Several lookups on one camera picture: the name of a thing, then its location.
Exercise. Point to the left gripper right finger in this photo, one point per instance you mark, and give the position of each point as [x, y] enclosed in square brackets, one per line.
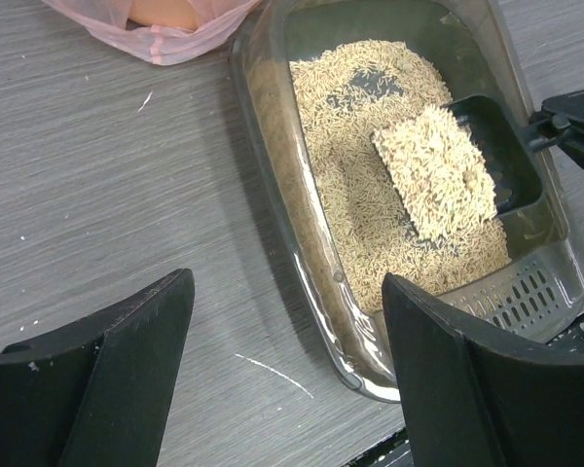
[473, 394]

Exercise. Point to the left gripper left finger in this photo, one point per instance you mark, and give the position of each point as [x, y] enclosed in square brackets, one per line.
[97, 391]

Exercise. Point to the black slotted litter scoop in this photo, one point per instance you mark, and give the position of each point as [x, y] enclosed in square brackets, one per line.
[496, 151]

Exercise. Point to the dark green litter box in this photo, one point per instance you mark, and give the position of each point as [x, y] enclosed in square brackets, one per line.
[536, 296]

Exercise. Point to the beige cat litter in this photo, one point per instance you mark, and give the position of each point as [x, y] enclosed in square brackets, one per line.
[342, 97]

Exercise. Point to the bin with orange liner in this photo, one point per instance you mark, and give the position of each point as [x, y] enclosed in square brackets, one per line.
[159, 32]

